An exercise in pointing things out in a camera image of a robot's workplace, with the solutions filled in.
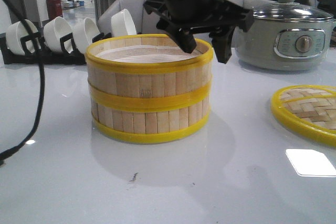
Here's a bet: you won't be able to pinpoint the white bowl in rack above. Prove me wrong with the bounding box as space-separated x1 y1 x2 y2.
5 19 38 56
111 9 137 37

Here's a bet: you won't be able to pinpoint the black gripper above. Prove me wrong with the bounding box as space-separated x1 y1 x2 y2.
144 0 254 64

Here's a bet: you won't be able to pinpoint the glass pot lid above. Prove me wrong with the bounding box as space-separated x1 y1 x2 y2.
254 0 333 22

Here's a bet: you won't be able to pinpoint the grey armchair right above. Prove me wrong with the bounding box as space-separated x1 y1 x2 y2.
194 0 275 48

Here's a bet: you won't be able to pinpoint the black cable left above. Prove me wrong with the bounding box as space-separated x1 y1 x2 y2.
0 0 46 166

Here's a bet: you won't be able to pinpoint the white bowl leftmost in rack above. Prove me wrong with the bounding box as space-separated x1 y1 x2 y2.
5 19 38 56

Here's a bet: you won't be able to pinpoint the woven bamboo steamer lid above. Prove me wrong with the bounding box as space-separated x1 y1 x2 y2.
270 85 335 147

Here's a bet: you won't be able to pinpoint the bamboo steamer tray with cloth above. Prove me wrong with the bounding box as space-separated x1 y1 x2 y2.
85 34 214 105

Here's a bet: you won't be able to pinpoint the grey armchair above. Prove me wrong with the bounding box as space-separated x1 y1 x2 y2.
97 0 169 36
194 0 275 48

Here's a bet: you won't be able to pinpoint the grey armchair left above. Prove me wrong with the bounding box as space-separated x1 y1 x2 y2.
97 0 169 36

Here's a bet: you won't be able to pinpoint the black bowl rack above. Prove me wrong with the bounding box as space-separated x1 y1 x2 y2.
0 31 112 65

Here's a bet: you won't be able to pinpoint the grey-green electric cooking pot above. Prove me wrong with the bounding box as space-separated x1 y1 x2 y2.
233 19 335 71

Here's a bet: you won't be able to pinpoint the white bowl rightmost in rack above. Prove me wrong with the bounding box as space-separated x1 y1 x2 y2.
111 9 137 37

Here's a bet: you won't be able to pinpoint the bamboo steamer tray yellow rims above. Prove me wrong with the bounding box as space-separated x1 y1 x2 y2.
91 97 210 144

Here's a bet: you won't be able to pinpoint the red box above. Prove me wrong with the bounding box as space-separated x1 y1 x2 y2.
46 0 63 21

